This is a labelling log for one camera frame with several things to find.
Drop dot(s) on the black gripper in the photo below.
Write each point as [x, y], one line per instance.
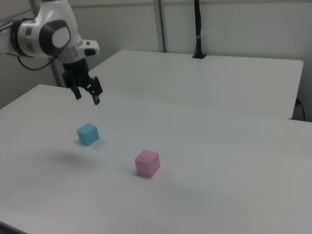
[76, 73]

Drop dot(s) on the blue cube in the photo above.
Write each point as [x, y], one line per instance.
[87, 135]

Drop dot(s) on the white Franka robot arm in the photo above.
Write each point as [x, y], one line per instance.
[48, 17]

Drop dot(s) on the pink cube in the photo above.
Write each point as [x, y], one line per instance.
[146, 164]

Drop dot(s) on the grey aluminium frame post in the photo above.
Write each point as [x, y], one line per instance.
[55, 73]

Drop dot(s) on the grey aluminium wall post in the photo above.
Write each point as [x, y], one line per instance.
[161, 24]

